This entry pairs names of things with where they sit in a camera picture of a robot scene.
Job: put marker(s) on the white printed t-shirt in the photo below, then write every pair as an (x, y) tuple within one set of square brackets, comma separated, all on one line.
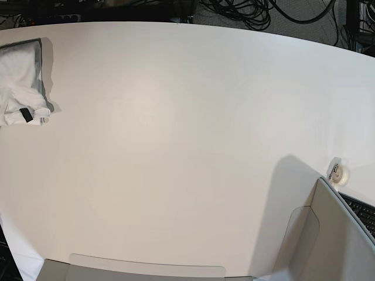
[(23, 98)]

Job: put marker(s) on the clear tape roll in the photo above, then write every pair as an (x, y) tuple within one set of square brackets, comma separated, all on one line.
[(338, 173)]

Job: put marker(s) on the black keyboard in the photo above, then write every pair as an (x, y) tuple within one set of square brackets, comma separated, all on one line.
[(361, 213)]

